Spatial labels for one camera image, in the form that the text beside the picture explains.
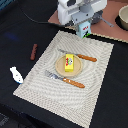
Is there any yellow butter box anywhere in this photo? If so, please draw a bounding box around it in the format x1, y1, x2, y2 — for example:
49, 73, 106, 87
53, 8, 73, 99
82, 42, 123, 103
65, 54, 74, 72

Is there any brown sausage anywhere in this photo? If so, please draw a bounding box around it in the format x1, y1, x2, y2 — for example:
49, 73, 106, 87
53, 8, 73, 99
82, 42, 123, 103
30, 44, 38, 60

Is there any fork with wooden handle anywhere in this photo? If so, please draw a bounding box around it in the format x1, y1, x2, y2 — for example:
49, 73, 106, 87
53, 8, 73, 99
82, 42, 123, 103
45, 70, 85, 88

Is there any beige bowl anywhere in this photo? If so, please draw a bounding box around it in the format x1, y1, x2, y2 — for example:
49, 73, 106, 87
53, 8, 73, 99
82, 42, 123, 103
119, 5, 128, 30

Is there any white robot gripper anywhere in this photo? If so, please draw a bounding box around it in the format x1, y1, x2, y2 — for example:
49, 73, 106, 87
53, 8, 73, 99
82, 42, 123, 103
57, 0, 108, 28

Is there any knife with wooden handle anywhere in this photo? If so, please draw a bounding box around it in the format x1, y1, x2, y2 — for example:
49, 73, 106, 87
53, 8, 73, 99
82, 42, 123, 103
58, 49, 97, 62

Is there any round beige plate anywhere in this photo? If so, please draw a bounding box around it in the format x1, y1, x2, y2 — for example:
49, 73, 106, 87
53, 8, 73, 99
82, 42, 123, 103
55, 56, 83, 77

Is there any light blue milk carton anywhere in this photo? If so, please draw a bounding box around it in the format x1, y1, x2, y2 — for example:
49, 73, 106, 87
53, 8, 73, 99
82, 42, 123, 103
76, 21, 91, 38

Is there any brown stove board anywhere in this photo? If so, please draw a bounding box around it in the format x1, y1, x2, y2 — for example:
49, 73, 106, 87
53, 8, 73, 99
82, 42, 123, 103
49, 1, 128, 42

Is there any beige woven placemat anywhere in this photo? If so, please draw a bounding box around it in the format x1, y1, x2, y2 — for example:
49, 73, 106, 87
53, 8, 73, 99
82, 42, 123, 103
14, 31, 113, 128

